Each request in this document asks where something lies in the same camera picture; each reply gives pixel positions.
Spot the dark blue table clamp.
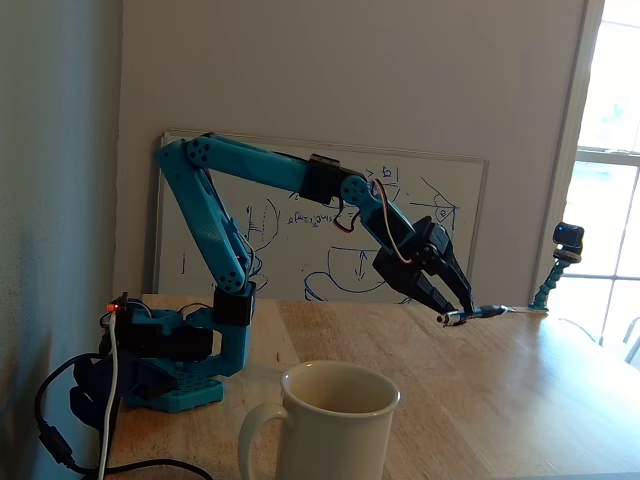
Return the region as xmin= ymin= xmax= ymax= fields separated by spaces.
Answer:
xmin=68 ymin=352 xmax=177 ymax=427

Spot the controller board with red led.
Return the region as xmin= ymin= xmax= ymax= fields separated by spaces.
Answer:
xmin=106 ymin=292 xmax=132 ymax=327

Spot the whiteboard with blue writing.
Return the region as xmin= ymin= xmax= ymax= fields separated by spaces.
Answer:
xmin=152 ymin=128 xmax=491 ymax=308

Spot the dark blue and white pen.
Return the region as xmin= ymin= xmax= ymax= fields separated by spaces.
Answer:
xmin=434 ymin=303 xmax=510 ymax=327

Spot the red white servo wire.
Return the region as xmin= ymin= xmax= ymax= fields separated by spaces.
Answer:
xmin=333 ymin=178 xmax=417 ymax=264

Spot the small black action camera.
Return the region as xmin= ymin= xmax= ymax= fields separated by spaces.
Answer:
xmin=551 ymin=221 xmax=586 ymax=254

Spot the black power cable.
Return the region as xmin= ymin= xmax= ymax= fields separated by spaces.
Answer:
xmin=33 ymin=351 xmax=217 ymax=480

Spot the white usb cable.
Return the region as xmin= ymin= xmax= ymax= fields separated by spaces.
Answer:
xmin=94 ymin=313 xmax=122 ymax=480

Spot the white window frame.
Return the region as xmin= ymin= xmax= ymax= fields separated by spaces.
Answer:
xmin=528 ymin=0 xmax=640 ymax=351

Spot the teal flexible camera mount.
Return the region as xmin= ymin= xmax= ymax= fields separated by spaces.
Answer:
xmin=528 ymin=251 xmax=581 ymax=314

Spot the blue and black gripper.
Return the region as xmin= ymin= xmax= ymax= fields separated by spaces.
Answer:
xmin=360 ymin=198 xmax=476 ymax=316

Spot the cream ceramic mug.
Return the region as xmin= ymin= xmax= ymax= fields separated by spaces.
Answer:
xmin=237 ymin=360 xmax=402 ymax=480

